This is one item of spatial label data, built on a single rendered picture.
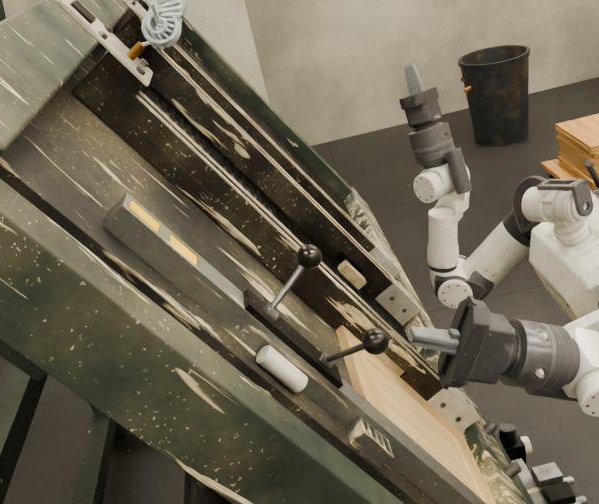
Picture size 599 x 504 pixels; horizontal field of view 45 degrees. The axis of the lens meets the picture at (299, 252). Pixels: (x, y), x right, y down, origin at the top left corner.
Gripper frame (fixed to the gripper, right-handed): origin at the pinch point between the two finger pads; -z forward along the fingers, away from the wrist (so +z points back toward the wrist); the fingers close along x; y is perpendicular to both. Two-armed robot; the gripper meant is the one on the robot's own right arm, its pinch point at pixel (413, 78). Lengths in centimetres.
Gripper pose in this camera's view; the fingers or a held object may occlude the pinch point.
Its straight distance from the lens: 163.1
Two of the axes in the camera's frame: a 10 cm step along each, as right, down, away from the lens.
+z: 3.1, 9.3, 1.8
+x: -4.9, 3.2, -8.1
